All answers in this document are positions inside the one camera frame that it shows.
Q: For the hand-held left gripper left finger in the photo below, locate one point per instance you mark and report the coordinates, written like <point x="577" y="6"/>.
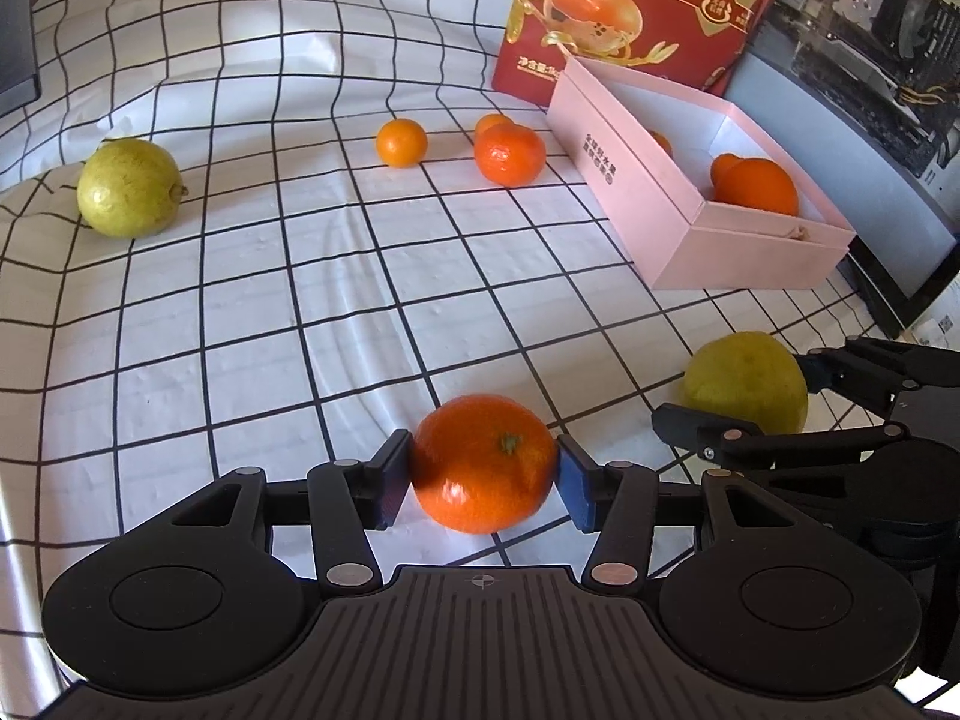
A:
<point x="390" y="478"/>

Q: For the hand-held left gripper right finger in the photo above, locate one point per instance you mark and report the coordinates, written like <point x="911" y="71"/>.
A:
<point x="574" y="480"/>

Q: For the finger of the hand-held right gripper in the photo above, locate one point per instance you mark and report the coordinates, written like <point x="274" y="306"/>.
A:
<point x="735" y="435"/>
<point x="855" y="371"/>

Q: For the green lemon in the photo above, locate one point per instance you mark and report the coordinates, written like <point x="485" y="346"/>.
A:
<point x="746" y="382"/>
<point x="127" y="187"/>

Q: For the mandarin with stem twig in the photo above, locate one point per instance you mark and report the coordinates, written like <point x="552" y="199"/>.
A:
<point x="484" y="465"/>

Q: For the large orange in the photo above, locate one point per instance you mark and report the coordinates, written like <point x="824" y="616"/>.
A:
<point x="754" y="184"/>

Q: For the pink cardboard box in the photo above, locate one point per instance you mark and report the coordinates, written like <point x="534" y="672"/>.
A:
<point x="637" y="187"/>

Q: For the white paper label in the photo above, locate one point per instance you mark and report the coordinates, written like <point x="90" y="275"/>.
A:
<point x="939" y="330"/>

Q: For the white black checked tablecloth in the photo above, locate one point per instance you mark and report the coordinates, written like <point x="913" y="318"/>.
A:
<point x="262" y="300"/>

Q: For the computer case with glass panel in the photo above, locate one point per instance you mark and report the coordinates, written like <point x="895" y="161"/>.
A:
<point x="862" y="37"/>

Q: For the small mandarin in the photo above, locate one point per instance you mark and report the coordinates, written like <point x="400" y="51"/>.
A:
<point x="401" y="142"/>

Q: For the red snack bag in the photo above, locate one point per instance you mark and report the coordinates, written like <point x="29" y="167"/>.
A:
<point x="645" y="7"/>

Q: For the dark monitor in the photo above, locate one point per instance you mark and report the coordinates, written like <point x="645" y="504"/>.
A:
<point x="15" y="22"/>

